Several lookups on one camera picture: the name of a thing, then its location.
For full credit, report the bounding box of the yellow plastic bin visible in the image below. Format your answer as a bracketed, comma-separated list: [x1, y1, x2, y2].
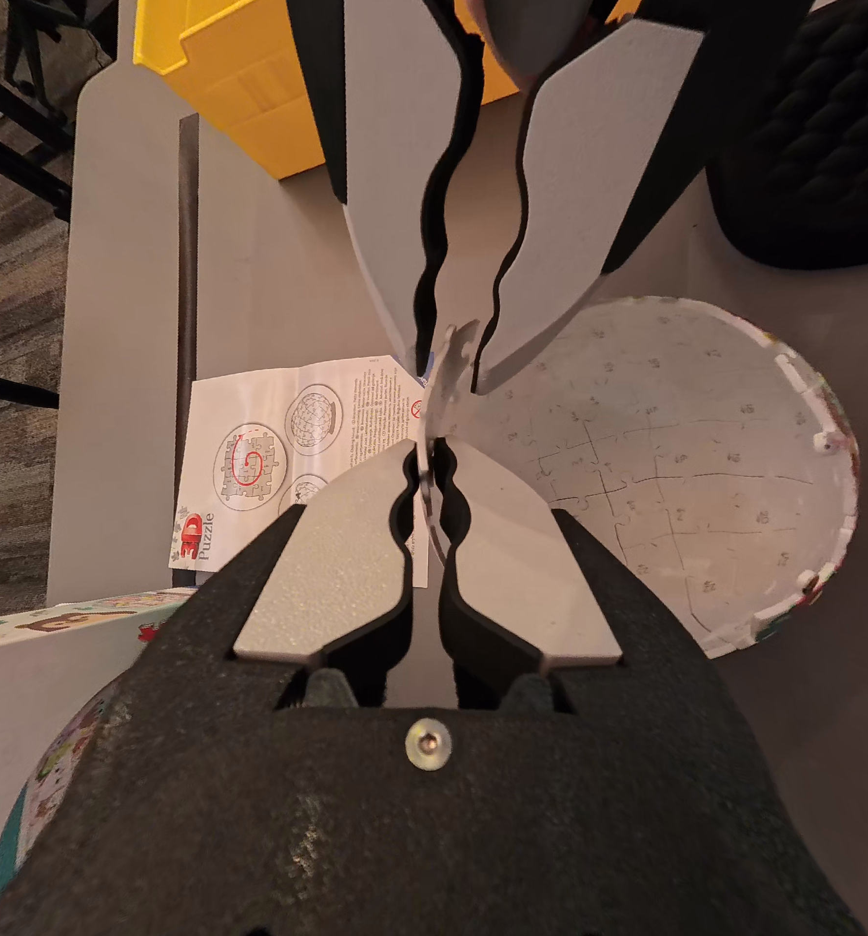
[133, 0, 523, 180]

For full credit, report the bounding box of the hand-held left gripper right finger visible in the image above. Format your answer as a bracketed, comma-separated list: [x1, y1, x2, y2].
[434, 437, 623, 668]

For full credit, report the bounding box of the colourful puzzle box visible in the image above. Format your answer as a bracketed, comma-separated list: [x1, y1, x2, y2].
[0, 588, 194, 908]

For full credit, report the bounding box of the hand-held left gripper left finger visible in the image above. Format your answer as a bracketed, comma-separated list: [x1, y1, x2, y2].
[231, 441, 424, 668]

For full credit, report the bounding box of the black metal leg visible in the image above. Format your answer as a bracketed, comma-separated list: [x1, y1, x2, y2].
[0, 57, 77, 220]
[0, 371, 62, 410]

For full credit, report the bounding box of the black quilted pad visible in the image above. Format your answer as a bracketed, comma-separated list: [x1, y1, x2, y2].
[706, 0, 868, 270]

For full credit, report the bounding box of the colourful puzzle ball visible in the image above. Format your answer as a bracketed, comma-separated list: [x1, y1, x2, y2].
[412, 294, 861, 659]

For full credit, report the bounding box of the folded instruction leaflet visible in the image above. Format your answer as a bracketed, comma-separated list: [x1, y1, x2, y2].
[168, 354, 431, 588]

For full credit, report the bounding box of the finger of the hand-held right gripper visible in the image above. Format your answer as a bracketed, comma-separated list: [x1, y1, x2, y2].
[471, 18, 706, 396]
[341, 0, 488, 375]

